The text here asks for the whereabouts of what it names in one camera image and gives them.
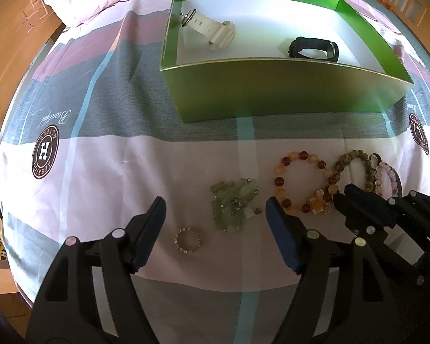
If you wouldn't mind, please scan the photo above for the olive green bead bracelet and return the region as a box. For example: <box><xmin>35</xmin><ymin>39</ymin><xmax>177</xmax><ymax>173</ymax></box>
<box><xmin>335</xmin><ymin>149</ymin><xmax>377</xmax><ymax>196</ymax></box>

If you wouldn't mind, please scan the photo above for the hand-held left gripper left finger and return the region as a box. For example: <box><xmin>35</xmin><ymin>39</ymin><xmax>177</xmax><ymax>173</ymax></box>
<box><xmin>25</xmin><ymin>196</ymin><xmax>167</xmax><ymax>344</ymax></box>

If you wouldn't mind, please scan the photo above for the pale purple bead bracelet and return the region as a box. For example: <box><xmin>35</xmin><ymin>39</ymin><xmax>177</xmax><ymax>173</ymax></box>
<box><xmin>374</xmin><ymin>162</ymin><xmax>402</xmax><ymax>198</ymax></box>

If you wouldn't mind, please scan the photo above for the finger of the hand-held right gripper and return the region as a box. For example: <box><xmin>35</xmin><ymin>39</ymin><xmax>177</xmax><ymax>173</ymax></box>
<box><xmin>345</xmin><ymin>184</ymin><xmax>430</xmax><ymax>239</ymax></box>
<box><xmin>334</xmin><ymin>193</ymin><xmax>427</xmax><ymax>287</ymax></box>

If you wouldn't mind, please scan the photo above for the pale green jade bracelet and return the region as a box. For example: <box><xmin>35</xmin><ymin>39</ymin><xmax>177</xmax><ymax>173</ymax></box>
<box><xmin>210</xmin><ymin>177</ymin><xmax>263</xmax><ymax>233</ymax></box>

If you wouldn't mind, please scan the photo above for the small silver bead bracelet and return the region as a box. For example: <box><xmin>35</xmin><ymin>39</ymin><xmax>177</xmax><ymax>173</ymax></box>
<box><xmin>173</xmin><ymin>226</ymin><xmax>202</xmax><ymax>255</ymax></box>

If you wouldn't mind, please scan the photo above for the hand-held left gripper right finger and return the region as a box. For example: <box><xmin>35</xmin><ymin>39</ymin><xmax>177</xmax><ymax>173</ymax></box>
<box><xmin>265</xmin><ymin>197</ymin><xmax>405</xmax><ymax>344</ymax></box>

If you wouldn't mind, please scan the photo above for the printed patchwork bed sheet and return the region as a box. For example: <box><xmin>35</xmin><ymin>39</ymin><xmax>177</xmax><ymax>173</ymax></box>
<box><xmin>0</xmin><ymin>0</ymin><xmax>430</xmax><ymax>344</ymax></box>

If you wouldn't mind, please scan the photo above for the green cardboard box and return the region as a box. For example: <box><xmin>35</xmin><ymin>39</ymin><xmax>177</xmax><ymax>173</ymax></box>
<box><xmin>159</xmin><ymin>0</ymin><xmax>415</xmax><ymax>124</ymax></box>

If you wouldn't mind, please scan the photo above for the black hair tie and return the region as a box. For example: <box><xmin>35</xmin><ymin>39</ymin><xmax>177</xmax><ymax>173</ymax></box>
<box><xmin>368</xmin><ymin>153</ymin><xmax>404</xmax><ymax>196</ymax></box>

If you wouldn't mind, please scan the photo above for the orange red bead bracelet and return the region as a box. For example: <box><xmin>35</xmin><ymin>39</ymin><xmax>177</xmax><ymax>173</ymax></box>
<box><xmin>273</xmin><ymin>150</ymin><xmax>341</xmax><ymax>216</ymax></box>

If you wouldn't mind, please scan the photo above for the black wrist watch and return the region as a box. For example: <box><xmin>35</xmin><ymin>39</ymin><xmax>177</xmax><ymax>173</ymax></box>
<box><xmin>288</xmin><ymin>36</ymin><xmax>340</xmax><ymax>62</ymax></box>

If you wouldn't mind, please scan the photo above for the white wrist watch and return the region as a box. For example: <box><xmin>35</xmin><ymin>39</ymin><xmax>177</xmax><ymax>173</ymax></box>
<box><xmin>179</xmin><ymin>8</ymin><xmax>237</xmax><ymax>49</ymax></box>

